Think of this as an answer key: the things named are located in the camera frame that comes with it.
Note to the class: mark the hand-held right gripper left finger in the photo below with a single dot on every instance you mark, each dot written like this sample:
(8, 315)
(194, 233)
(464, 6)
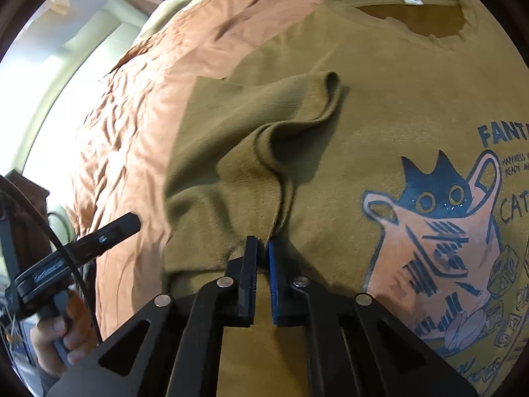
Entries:
(250, 281)

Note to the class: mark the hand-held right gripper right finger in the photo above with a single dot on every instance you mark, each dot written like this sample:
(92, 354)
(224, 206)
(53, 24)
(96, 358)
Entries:
(275, 281)

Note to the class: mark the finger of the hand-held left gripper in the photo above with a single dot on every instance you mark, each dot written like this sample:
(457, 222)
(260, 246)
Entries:
(115, 229)

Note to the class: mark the olive printed t-shirt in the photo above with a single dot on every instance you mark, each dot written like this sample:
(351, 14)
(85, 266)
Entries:
(372, 111)

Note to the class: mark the person's left hand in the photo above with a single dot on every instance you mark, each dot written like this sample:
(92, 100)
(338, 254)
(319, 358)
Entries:
(45, 339)

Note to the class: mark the brown blanket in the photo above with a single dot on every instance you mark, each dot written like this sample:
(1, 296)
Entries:
(165, 70)

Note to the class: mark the cream padded headboard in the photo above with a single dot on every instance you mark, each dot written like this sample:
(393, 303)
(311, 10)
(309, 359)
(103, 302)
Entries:
(103, 29)

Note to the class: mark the cream duvet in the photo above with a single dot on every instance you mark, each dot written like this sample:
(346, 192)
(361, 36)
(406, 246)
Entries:
(186, 0)

